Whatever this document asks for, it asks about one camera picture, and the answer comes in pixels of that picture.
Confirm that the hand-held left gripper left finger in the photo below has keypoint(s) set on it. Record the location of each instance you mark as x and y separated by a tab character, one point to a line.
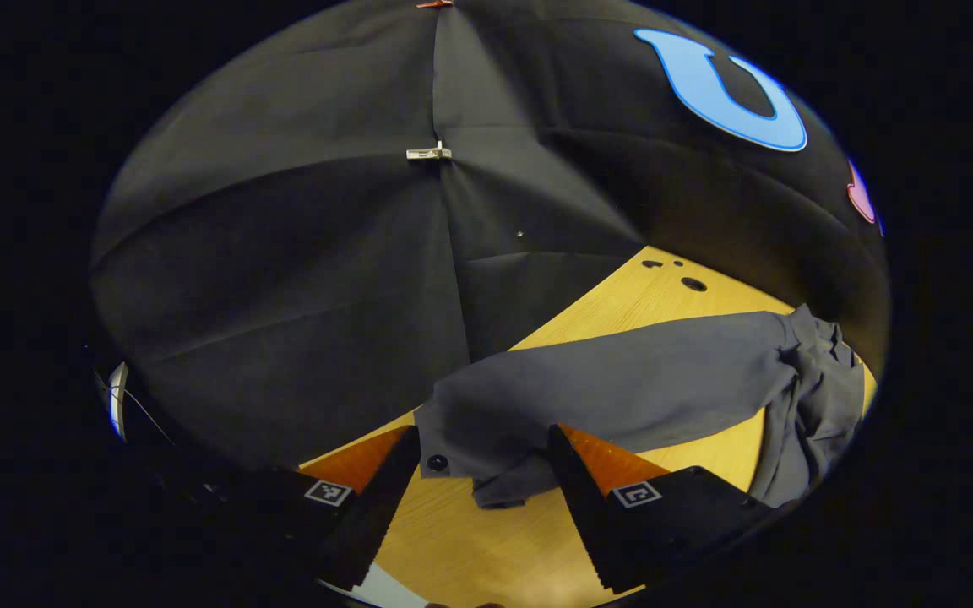
381	507

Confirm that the black backdrop cloth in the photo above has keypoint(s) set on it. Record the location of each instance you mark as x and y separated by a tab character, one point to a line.
284	253

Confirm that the white curved object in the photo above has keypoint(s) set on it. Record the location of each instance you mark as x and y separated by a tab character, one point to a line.
117	397

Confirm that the small metal clip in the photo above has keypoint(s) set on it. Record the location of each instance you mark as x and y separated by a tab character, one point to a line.
429	153

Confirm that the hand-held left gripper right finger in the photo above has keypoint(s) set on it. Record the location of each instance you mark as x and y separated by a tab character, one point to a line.
588	507

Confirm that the grey button-up shirt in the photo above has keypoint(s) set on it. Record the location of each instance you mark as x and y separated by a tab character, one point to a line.
622	380

